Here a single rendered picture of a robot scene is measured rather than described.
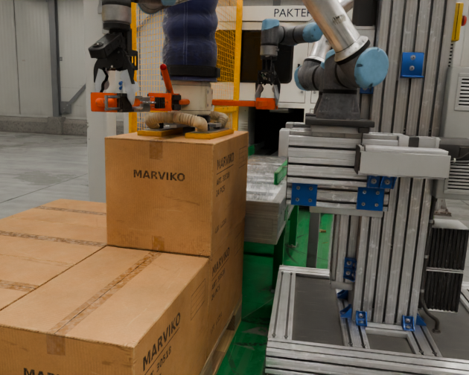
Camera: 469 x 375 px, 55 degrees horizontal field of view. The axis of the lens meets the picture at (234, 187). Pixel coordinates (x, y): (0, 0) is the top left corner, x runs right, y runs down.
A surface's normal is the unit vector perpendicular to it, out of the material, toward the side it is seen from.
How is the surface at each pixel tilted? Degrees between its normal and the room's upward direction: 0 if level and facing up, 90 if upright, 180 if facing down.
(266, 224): 90
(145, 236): 90
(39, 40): 90
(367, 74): 94
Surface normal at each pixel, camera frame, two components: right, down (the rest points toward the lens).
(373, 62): 0.35, 0.29
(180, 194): -0.22, 0.19
